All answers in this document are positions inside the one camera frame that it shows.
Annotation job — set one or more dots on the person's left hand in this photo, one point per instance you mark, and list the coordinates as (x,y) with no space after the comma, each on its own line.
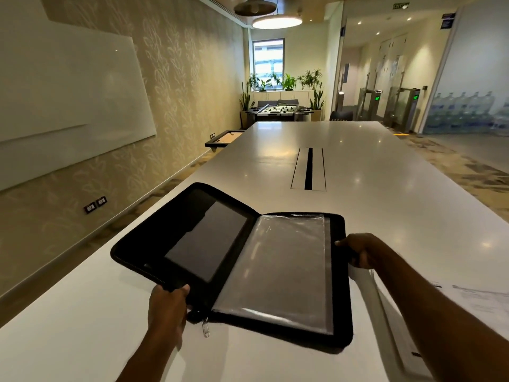
(167,310)

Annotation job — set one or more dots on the person's right hand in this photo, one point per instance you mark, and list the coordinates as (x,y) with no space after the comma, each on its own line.
(366,250)

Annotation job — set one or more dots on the brown zippered folder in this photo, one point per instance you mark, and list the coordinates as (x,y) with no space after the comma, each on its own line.
(278,274)

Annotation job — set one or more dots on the printed white paper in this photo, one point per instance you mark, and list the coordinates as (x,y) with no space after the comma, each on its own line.
(487,308)

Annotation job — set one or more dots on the person's left forearm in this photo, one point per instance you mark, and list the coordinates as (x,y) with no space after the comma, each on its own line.
(147,362)

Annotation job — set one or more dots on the person's right forearm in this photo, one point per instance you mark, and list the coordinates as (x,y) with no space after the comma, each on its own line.
(437,322)

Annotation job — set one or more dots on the black low chair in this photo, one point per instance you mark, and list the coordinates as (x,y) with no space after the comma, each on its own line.
(341,116)

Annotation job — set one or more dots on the grey turnstile gate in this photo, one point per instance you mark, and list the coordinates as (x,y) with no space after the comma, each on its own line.
(368,105)
(405,111)

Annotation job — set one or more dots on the black foosball table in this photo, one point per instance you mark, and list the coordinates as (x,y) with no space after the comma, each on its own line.
(278,112)

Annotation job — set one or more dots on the stack of blue water jugs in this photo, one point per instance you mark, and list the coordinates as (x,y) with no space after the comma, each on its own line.
(461,113)

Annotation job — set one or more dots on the low white cabinet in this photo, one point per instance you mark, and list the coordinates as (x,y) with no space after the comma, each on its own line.
(278,95)

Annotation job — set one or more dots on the black framed wooden game board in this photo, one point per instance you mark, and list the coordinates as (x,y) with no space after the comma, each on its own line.
(226,138)

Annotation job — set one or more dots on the bushy palm potted plant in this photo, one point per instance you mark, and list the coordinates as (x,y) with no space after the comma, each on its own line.
(310,78)

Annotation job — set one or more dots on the small green potted plant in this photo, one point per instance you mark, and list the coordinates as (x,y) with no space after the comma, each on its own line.
(288,82)
(275,80)
(253,82)
(264,85)

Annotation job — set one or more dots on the window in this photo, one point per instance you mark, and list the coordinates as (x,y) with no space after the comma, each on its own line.
(268,57)

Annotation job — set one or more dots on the round white ceiling lamp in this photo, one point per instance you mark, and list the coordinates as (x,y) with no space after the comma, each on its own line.
(277,22)

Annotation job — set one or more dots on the dark hanging exit sign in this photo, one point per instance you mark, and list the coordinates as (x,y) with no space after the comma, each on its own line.
(401,6)

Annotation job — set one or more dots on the brown cone pendant lamp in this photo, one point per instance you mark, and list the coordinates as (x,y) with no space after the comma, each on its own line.
(254,7)

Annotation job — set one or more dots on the white glass wall whiteboard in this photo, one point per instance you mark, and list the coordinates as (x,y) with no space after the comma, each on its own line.
(67,95)

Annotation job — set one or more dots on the small blue wall sign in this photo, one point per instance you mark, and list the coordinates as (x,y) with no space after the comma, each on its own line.
(447,21)

